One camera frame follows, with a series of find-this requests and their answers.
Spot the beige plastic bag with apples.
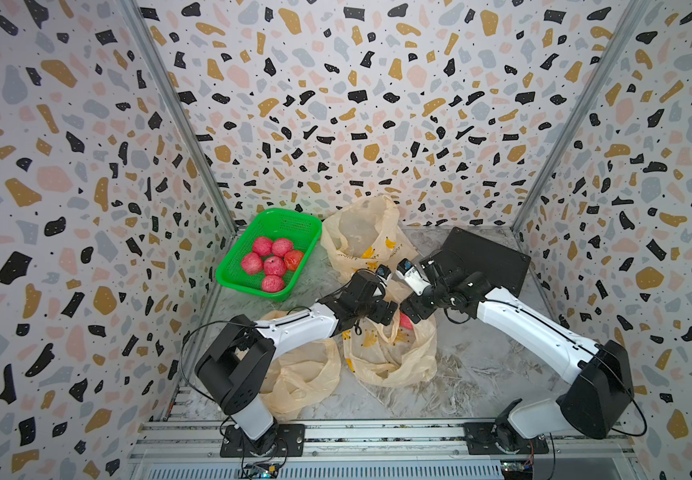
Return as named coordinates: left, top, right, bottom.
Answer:
left=260, top=307, right=341, bottom=420

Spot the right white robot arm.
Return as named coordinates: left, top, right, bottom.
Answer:
left=397, top=257, right=634, bottom=452

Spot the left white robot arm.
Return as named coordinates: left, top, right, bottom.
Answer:
left=194, top=265, right=398, bottom=450

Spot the black flat box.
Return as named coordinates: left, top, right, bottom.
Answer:
left=441, top=227, right=530, bottom=297

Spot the green plastic mesh basket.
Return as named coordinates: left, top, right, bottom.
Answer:
left=216, top=209, right=322, bottom=302

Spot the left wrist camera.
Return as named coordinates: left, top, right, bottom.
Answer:
left=375, top=264, right=392, bottom=284

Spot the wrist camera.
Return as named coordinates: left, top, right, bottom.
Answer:
left=396, top=258, right=431, bottom=296
left=375, top=264, right=392, bottom=284

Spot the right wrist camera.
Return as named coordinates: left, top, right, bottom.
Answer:
left=396, top=258, right=431, bottom=296

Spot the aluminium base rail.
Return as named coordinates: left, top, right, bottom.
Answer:
left=121, top=419, right=646, bottom=479

